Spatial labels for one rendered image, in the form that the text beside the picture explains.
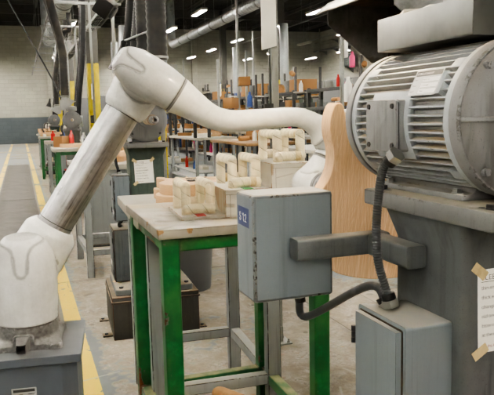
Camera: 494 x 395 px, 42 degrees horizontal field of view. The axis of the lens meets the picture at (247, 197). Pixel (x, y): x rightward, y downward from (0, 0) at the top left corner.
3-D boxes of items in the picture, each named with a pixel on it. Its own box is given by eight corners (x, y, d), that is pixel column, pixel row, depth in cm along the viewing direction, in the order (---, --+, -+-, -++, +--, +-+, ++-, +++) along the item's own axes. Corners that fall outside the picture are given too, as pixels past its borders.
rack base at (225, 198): (273, 215, 217) (273, 187, 216) (226, 218, 212) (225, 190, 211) (249, 204, 243) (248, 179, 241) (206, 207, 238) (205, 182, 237)
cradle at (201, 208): (216, 212, 214) (216, 203, 213) (183, 215, 211) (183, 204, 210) (214, 211, 217) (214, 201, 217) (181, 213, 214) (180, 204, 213)
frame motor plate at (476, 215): (619, 221, 99) (621, 197, 98) (491, 233, 91) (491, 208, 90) (466, 195, 132) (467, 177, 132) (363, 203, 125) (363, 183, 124)
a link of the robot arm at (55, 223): (-17, 284, 173) (-6, 266, 194) (39, 312, 177) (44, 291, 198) (132, 39, 175) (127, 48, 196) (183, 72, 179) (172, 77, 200)
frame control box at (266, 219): (397, 343, 113) (398, 197, 110) (284, 361, 106) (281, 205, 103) (333, 306, 136) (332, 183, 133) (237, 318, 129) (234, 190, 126)
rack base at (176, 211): (227, 218, 212) (227, 214, 212) (181, 221, 208) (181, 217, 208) (208, 207, 238) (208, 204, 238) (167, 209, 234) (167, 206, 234)
